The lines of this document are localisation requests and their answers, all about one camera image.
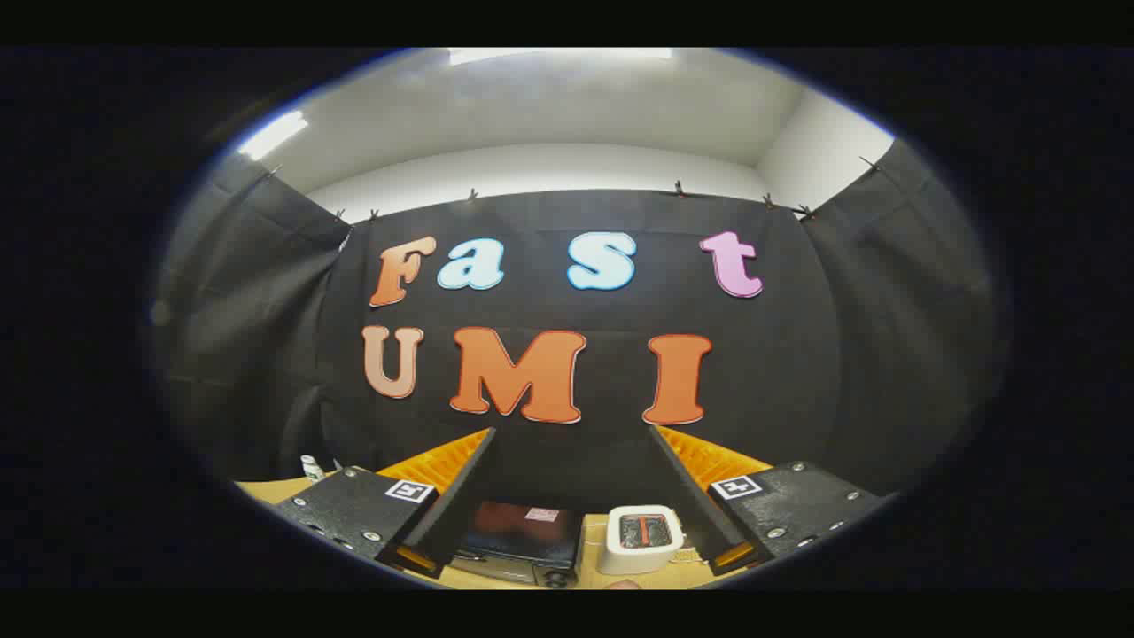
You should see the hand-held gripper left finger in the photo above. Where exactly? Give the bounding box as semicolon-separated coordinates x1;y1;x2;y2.
270;427;497;581

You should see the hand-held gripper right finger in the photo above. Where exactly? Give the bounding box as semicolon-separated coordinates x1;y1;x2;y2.
647;424;887;577

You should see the black toaster oven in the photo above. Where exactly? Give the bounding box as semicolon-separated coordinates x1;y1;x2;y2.
447;501;586;590

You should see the white pop-up toaster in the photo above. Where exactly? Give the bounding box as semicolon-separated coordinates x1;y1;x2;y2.
598;505;685;575

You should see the ceiling light panel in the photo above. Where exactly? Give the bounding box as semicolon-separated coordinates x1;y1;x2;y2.
447;47;674;67
237;111;309;161

